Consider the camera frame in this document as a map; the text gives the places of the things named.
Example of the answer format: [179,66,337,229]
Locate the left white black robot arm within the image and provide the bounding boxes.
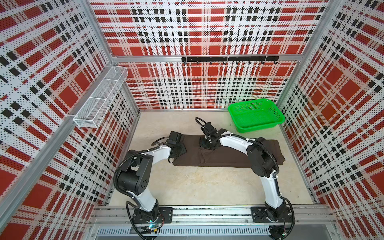
[113,131,187,223]

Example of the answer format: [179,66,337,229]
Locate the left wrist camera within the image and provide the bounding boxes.
[168,131,183,145]

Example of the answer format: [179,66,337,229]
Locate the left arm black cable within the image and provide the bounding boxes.
[112,136,170,240]

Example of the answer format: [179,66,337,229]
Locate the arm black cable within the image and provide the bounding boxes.
[194,116,296,238]
[112,136,170,240]

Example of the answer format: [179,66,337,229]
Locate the brown trousers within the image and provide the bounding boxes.
[172,134,286,169]

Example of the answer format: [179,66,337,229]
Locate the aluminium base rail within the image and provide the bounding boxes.
[85,205,341,240]

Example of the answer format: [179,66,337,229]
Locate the white wire mesh shelf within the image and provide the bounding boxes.
[74,66,128,128]

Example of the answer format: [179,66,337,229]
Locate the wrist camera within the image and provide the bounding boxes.
[201,122,217,137]
[168,131,183,145]

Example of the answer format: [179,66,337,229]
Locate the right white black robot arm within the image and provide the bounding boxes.
[199,121,287,223]

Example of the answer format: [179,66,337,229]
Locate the green plastic basket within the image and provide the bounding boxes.
[228,99,286,133]

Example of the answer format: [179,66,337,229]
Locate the black hook rail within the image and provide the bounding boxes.
[181,56,280,63]

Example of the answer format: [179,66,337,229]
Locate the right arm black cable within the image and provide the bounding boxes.
[194,116,296,238]

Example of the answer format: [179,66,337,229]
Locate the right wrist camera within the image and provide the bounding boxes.
[201,122,217,137]

